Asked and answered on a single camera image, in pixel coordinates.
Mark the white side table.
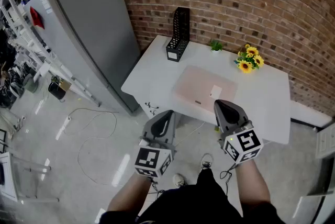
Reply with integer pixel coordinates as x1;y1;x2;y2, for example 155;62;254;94
0;151;60;203

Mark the small green potted plant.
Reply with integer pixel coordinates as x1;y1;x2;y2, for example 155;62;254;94
209;39;224;55

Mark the red fridge magnet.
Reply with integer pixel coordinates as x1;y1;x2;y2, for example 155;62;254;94
29;6;45;29

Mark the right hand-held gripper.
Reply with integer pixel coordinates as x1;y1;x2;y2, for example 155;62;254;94
214;99;264;165

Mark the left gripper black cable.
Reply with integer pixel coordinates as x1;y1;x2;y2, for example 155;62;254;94
149;177;165;195

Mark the pink folder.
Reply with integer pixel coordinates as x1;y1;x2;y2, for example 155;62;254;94
171;65;238;114

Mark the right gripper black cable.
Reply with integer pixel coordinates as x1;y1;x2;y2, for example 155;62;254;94
219;163;238;196

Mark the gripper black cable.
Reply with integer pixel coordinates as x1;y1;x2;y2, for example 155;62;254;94
149;177;165;195
219;163;238;196

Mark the white drawer cabinet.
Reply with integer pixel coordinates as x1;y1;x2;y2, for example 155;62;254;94
315;120;335;160

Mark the yellow sunflower bouquet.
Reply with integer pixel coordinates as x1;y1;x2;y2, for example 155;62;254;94
233;44;265;74

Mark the long white floor cable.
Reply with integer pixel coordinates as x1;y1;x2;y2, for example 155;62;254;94
62;107;119;187

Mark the black waste bin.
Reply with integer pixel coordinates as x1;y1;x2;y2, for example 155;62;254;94
48;76;72;102

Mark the person's right forearm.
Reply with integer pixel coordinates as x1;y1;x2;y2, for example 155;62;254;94
234;159;272;205

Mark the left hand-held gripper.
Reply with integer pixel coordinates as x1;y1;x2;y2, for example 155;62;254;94
134;109;177;178

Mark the person's left forearm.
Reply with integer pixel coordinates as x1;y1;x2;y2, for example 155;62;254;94
107;172;153;213

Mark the black mesh file holder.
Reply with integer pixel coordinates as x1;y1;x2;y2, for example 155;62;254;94
165;6;191;63

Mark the person's right white shoe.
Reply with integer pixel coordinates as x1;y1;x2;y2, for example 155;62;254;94
200;153;214;170

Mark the grey refrigerator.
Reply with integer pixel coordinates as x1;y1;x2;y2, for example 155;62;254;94
23;0;142;116

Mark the person's white shoe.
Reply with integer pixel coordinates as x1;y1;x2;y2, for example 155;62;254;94
172;173;188;188
200;153;214;170

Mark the person's left white shoe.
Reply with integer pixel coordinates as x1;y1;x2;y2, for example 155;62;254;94
172;173;188;188

